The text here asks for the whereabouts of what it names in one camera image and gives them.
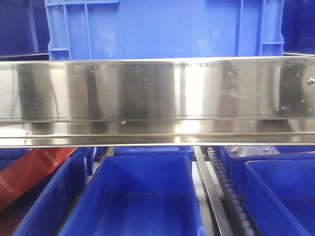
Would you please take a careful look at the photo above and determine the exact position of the red packet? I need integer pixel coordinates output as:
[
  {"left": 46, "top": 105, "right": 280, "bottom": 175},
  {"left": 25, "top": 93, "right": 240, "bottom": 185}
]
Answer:
[{"left": 0, "top": 147, "right": 77, "bottom": 210}]

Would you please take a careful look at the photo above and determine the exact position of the blue bin lower level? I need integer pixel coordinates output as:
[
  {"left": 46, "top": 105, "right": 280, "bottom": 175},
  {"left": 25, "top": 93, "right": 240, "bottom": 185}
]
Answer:
[{"left": 113, "top": 146, "right": 194, "bottom": 162}]

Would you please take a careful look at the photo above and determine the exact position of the roller conveyor track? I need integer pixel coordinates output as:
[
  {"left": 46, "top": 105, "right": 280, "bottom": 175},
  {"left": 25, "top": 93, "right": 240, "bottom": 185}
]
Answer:
[{"left": 207, "top": 147, "right": 260, "bottom": 236}]

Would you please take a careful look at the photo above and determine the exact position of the steel shelf divider rail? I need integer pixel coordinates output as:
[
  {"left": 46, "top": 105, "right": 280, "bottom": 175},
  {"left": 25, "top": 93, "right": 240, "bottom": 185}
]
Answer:
[{"left": 194, "top": 146, "right": 233, "bottom": 236}]

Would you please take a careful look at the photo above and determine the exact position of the blue bin far left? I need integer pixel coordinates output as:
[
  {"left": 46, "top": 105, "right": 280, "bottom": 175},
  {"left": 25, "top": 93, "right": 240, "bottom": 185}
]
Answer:
[{"left": 0, "top": 147, "right": 96, "bottom": 236}]

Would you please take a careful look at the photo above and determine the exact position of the stainless steel shelf beam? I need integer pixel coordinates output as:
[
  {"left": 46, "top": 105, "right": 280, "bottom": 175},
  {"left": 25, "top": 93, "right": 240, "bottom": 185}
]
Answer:
[{"left": 0, "top": 55, "right": 315, "bottom": 148}]

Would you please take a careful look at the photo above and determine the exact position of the large blue crate upper shelf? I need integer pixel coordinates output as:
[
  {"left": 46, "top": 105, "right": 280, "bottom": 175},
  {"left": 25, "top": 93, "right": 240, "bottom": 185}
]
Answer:
[{"left": 45, "top": 0, "right": 284, "bottom": 60}]

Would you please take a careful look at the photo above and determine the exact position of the blue bin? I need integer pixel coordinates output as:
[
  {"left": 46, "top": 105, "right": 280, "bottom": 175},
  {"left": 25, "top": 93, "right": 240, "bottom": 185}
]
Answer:
[
  {"left": 218, "top": 145, "right": 315, "bottom": 196},
  {"left": 0, "top": 147, "right": 96, "bottom": 236},
  {"left": 244, "top": 158, "right": 315, "bottom": 236},
  {"left": 59, "top": 156, "right": 205, "bottom": 236}
]

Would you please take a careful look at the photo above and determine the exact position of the blue bin rear right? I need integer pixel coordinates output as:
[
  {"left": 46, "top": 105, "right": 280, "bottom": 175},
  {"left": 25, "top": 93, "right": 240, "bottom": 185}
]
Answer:
[{"left": 218, "top": 145, "right": 315, "bottom": 196}]

